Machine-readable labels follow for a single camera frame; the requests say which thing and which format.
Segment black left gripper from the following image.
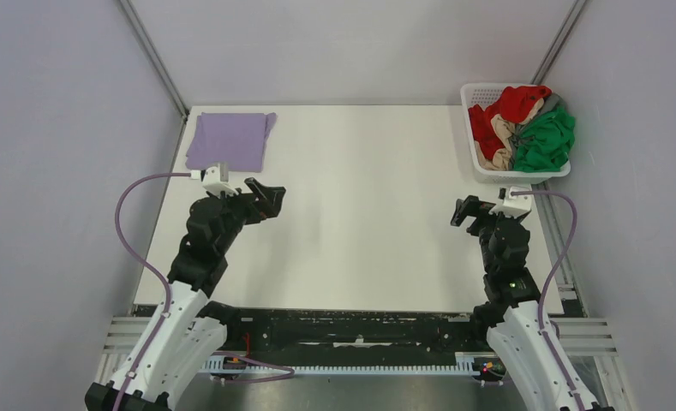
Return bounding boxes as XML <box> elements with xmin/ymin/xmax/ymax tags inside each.
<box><xmin>206</xmin><ymin>177</ymin><xmax>284</xmax><ymax>254</ymax></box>

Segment green t-shirt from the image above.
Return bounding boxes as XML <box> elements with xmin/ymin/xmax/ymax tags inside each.
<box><xmin>513</xmin><ymin>107</ymin><xmax>576</xmax><ymax>173</ymax></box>

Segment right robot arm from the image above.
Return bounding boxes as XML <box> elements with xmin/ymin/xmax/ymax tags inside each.
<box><xmin>451</xmin><ymin>188</ymin><xmax>604</xmax><ymax>410</ymax></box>

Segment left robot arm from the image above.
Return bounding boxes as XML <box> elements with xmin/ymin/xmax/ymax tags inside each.
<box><xmin>85</xmin><ymin>177</ymin><xmax>286</xmax><ymax>410</ymax></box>

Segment folded purple t-shirt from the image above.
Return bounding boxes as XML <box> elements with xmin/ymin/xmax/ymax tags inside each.
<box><xmin>186</xmin><ymin>112</ymin><xmax>278</xmax><ymax>173</ymax></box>

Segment beige t-shirt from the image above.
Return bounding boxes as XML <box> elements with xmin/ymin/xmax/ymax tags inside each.
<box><xmin>476</xmin><ymin>98</ymin><xmax>547</xmax><ymax>172</ymax></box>

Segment white plastic laundry basket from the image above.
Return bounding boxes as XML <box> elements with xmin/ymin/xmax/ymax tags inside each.
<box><xmin>459</xmin><ymin>82</ymin><xmax>571</xmax><ymax>185</ymax></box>

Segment red t-shirt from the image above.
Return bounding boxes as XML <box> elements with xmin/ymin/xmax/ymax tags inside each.
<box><xmin>468</xmin><ymin>85</ymin><xmax>553</xmax><ymax>162</ymax></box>

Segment grey t-shirt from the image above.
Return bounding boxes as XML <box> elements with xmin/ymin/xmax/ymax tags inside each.
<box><xmin>509</xmin><ymin>94</ymin><xmax>566</xmax><ymax>161</ymax></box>

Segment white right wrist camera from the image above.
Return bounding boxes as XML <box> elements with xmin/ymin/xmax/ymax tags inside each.
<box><xmin>489</xmin><ymin>186</ymin><xmax>533</xmax><ymax>218</ymax></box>

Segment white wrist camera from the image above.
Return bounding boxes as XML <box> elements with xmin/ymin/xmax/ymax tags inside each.
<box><xmin>489</xmin><ymin>186</ymin><xmax>533</xmax><ymax>218</ymax></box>
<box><xmin>190</xmin><ymin>163</ymin><xmax>239</xmax><ymax>198</ymax></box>

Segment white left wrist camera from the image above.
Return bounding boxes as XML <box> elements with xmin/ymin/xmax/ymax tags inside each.
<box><xmin>190</xmin><ymin>163</ymin><xmax>239</xmax><ymax>198</ymax></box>

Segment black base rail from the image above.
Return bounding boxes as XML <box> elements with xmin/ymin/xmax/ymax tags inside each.
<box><xmin>198</xmin><ymin>302</ymin><xmax>491</xmax><ymax>366</ymax></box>

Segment white cable duct strip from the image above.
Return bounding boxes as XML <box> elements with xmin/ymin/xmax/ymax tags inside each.
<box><xmin>199</xmin><ymin>355</ymin><xmax>499</xmax><ymax>378</ymax></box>

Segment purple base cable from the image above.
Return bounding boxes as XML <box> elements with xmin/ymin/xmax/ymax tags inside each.
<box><xmin>211</xmin><ymin>351</ymin><xmax>296</xmax><ymax>385</ymax></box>

